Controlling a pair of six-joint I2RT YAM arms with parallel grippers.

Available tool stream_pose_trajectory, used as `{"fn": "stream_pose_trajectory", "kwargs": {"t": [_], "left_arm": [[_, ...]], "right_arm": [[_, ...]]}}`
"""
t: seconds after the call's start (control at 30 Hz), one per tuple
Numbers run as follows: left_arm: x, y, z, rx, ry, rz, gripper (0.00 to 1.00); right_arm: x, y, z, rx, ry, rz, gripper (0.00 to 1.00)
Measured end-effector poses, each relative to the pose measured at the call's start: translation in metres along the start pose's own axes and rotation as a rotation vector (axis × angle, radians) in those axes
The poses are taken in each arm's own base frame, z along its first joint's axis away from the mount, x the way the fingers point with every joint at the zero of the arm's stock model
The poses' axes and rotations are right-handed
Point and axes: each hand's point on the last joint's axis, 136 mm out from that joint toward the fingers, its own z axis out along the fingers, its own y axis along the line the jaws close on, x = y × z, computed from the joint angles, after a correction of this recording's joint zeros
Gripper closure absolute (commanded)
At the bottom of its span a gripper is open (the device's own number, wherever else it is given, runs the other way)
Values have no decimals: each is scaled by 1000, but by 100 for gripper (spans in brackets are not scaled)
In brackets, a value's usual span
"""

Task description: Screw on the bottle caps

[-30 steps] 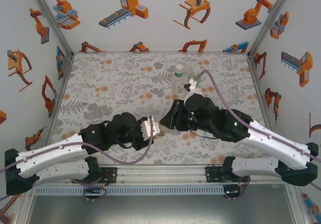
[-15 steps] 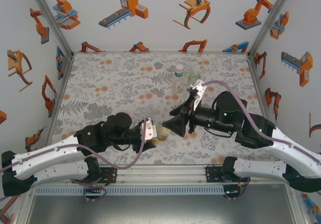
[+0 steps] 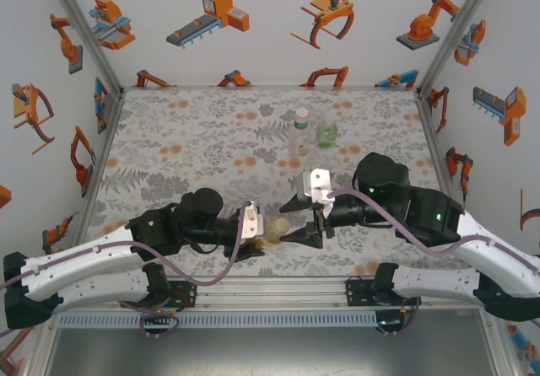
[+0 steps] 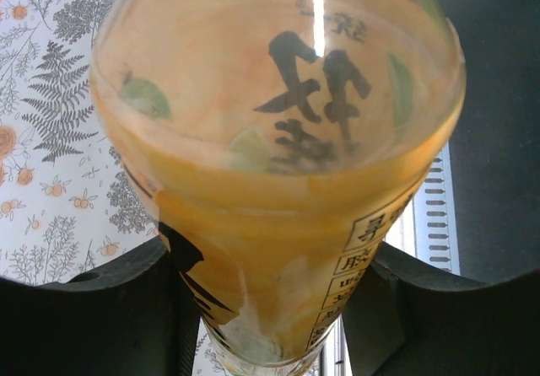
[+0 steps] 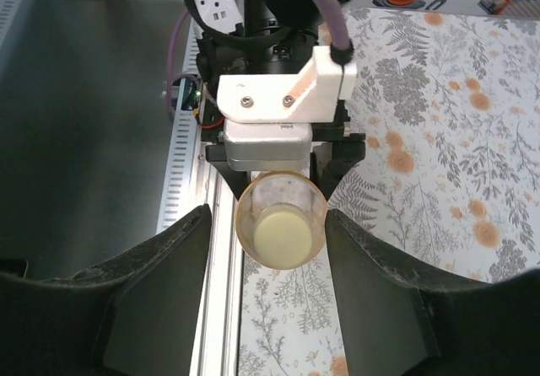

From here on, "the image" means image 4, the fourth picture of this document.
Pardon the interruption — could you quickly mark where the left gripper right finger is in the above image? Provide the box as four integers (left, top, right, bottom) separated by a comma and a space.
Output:
340, 241, 540, 376

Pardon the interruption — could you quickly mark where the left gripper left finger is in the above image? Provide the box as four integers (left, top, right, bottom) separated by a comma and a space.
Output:
0, 237, 204, 376

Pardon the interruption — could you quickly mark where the yellow label plastic bottle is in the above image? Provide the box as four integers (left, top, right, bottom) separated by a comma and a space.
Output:
88, 0, 467, 376

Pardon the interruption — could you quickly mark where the floral patterned tablecloth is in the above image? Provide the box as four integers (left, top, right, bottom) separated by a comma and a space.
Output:
0, 0, 351, 376

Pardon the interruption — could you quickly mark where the wide aluminium frame rail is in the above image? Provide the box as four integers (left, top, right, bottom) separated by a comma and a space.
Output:
381, 198, 419, 263

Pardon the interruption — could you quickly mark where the slotted white cable duct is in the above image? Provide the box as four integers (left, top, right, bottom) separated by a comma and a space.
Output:
415, 150, 462, 275

